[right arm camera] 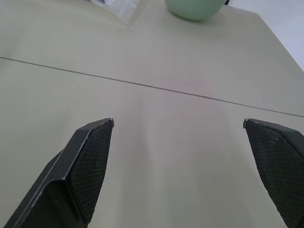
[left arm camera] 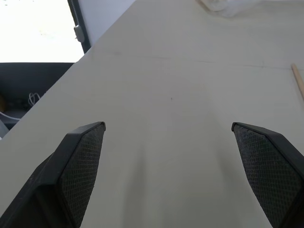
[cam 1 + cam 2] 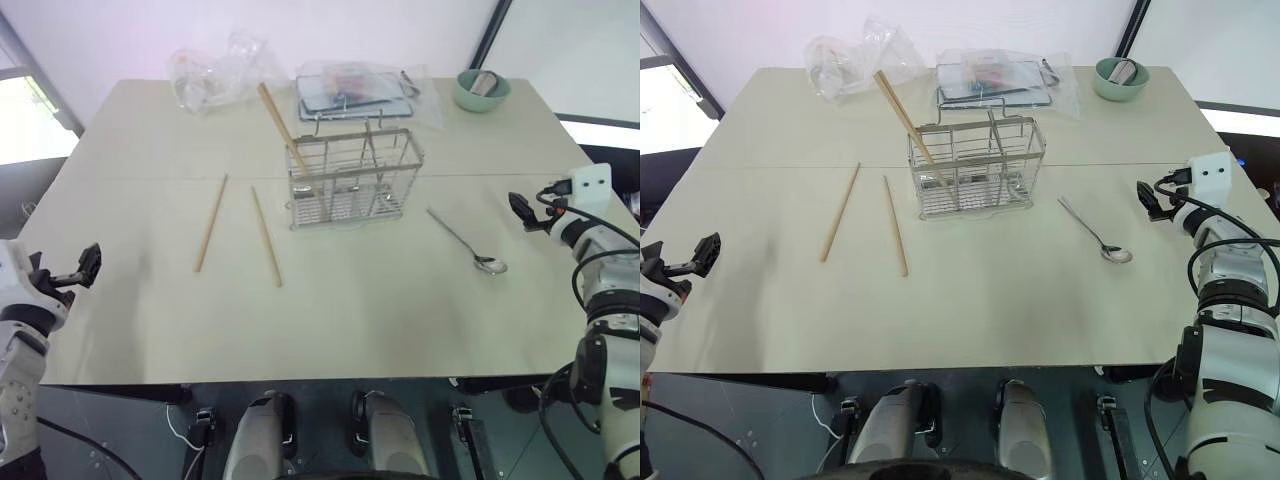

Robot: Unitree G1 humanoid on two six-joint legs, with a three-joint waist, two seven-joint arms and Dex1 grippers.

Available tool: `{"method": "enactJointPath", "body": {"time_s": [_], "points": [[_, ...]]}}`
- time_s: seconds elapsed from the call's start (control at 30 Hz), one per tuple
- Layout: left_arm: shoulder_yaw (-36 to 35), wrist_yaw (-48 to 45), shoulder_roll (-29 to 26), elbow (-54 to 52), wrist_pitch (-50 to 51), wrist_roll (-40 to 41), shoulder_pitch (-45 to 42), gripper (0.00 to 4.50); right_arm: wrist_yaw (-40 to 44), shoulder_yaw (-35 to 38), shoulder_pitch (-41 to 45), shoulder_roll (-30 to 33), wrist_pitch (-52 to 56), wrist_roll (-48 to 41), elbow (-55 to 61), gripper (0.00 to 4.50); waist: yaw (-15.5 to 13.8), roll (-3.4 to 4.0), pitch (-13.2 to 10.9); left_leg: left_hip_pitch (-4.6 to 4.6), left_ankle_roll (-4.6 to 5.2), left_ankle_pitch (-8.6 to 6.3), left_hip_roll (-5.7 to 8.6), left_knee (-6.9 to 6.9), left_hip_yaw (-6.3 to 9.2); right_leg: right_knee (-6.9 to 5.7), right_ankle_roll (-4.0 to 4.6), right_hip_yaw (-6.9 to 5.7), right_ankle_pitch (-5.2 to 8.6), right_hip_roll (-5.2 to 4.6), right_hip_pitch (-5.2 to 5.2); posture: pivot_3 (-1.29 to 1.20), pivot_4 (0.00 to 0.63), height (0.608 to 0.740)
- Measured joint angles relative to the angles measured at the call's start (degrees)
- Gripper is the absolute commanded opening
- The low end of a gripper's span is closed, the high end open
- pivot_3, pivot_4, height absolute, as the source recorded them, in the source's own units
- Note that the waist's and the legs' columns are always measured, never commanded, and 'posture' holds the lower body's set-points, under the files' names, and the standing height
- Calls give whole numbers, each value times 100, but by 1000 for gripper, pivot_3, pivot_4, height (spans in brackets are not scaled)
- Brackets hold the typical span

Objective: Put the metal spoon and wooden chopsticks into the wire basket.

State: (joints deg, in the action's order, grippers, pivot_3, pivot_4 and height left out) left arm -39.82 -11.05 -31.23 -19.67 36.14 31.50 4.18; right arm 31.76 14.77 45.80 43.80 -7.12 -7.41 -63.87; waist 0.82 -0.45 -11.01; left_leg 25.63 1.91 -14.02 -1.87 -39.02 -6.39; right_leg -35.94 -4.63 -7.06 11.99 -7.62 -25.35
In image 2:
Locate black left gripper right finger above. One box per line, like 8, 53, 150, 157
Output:
231, 122, 304, 228

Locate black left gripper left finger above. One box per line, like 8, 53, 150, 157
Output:
0, 121, 106, 228

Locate wooden chopstick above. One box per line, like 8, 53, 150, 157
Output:
291, 63, 304, 100

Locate white cable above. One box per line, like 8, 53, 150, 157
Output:
28, 92, 41, 105

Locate grey window handle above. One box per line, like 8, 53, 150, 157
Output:
73, 24, 85, 43

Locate dark window frame post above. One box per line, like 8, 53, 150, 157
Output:
67, 0, 92, 53

